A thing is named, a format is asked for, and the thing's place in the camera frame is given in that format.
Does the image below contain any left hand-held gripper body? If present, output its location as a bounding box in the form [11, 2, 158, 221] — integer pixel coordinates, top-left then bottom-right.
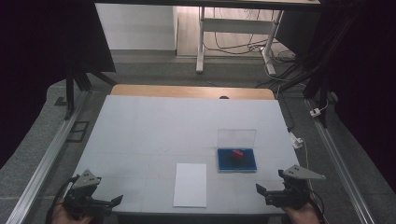
[64, 169, 112, 217]

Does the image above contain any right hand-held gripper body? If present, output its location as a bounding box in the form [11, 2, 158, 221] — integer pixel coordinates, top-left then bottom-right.
[264, 164, 327, 210]

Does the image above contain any blue ink pad clear-lid case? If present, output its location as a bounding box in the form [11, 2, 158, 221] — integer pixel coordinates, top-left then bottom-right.
[216, 128, 259, 174]

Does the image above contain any person's right hand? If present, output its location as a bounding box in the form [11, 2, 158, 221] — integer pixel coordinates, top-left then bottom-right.
[281, 200, 322, 224]

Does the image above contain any person's left hand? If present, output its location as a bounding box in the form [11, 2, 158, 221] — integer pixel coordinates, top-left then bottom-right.
[50, 200, 94, 224]

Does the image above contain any white power adapter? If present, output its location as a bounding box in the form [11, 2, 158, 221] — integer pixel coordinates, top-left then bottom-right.
[290, 132, 304, 150]

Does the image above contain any white paper sheet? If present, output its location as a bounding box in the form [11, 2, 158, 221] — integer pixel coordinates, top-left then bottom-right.
[173, 162, 208, 208]

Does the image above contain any white table cover mat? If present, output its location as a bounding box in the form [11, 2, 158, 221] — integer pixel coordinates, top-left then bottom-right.
[73, 94, 312, 217]

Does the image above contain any black metal stand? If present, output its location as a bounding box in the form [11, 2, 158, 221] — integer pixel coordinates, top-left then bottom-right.
[63, 60, 119, 121]
[255, 59, 339, 129]

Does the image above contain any wooden table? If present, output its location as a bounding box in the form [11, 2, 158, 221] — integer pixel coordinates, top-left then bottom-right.
[110, 83, 276, 101]

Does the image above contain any black curtain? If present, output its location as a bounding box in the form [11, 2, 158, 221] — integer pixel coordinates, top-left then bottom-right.
[306, 0, 396, 194]
[0, 0, 117, 171]

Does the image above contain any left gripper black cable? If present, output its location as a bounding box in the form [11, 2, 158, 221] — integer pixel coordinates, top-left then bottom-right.
[46, 174, 81, 224]

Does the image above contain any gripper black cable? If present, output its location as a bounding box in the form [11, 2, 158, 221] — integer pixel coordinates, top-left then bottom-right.
[306, 179, 327, 224]
[46, 174, 81, 224]

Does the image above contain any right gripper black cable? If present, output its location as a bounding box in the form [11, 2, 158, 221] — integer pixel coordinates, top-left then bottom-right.
[306, 179, 327, 224]

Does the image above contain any thin white cable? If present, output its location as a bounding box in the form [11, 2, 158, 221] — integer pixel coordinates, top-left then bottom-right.
[300, 139, 316, 188]

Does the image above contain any aluminium rail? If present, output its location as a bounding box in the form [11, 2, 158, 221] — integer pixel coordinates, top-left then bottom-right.
[5, 90, 92, 224]
[304, 98, 376, 224]

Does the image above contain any tangle of floor cables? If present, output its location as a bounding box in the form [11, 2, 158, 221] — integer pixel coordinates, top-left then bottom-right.
[204, 7, 297, 64]

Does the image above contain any white desk frame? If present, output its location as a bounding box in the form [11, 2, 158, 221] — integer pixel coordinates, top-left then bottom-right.
[195, 6, 285, 76]

